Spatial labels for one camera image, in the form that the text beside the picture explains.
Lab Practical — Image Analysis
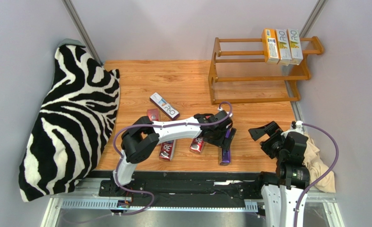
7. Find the red 3D toothpaste box right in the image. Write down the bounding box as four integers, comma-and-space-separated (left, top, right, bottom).
189, 138, 204, 154

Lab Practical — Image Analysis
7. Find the small red toothpaste box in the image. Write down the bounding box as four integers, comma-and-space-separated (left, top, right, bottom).
147, 108, 160, 121

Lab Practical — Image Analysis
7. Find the red 3d toothpaste box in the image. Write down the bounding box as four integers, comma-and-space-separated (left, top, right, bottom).
159, 140, 176, 161
189, 138, 204, 154

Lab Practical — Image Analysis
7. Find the orange wooden shelf rack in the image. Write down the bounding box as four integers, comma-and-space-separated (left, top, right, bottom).
208, 36, 325, 104

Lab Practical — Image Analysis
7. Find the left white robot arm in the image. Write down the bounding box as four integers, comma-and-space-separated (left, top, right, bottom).
113, 110, 237, 186

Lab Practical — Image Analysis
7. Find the purple white R.O.C.S. toothpaste box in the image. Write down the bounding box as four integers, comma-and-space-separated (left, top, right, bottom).
150, 92, 180, 120

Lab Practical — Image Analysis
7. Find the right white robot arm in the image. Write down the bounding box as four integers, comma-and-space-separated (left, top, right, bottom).
248, 121, 310, 227

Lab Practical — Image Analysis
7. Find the red 3D toothpaste box left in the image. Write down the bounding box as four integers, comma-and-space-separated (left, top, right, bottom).
159, 140, 176, 161

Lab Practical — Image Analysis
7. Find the zebra pattern cushion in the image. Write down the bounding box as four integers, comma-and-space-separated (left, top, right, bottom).
18, 41, 120, 203

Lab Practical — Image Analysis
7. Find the silver yellow R.O.C.S. toothpaste box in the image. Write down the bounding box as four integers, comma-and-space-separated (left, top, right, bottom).
275, 29, 292, 65

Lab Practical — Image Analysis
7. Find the beige crumpled cloth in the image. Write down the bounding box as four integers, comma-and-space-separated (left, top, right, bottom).
303, 133, 336, 193

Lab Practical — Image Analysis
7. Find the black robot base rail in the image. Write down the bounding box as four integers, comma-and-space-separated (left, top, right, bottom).
64, 171, 266, 218

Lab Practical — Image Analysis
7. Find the orange white R.O.C.S. toothpaste box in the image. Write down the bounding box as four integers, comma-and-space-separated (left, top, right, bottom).
287, 29, 303, 65

